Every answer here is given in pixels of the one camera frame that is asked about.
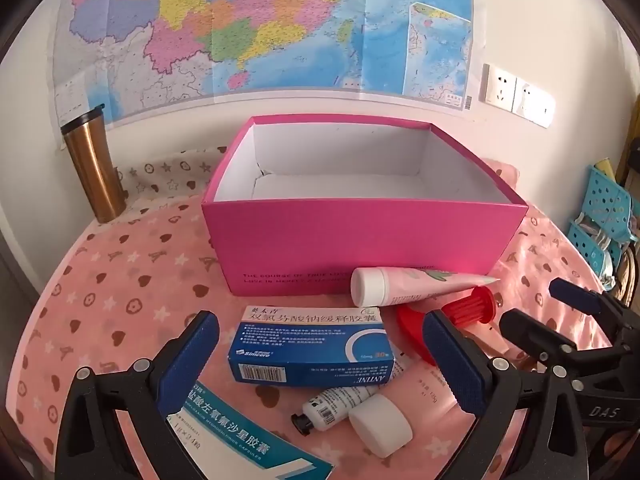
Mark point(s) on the wall map poster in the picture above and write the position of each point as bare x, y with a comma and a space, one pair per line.
250, 25

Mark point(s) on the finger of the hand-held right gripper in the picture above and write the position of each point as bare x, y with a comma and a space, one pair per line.
540, 335
575, 295

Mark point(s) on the blue medicine box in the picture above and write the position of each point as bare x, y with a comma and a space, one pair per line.
300, 345

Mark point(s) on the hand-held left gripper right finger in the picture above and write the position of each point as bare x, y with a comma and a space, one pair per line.
452, 360

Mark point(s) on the red plastic bottle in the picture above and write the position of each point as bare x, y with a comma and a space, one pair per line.
412, 325

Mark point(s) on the pink printed blanket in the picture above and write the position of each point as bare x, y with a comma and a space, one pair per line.
125, 285

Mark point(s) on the small white tube black cap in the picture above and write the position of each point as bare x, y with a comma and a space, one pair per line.
335, 405

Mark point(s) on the large pink tube white cap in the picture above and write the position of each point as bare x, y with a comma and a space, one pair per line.
380, 425

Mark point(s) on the pink cardboard box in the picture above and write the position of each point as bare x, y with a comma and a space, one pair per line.
300, 240

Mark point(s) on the teal and white medicine box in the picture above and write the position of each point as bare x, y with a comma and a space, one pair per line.
240, 450

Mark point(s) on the white tube green print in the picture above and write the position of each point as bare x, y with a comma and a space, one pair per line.
400, 285

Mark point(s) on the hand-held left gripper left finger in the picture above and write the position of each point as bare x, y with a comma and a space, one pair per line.
192, 355

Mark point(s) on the white wall socket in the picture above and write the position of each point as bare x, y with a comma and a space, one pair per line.
500, 87

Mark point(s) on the blue plastic basket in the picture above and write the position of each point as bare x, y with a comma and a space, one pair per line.
607, 205

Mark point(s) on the copper travel tumbler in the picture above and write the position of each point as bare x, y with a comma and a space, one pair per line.
92, 170

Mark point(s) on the white wall sockets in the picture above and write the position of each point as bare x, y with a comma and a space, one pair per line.
537, 102

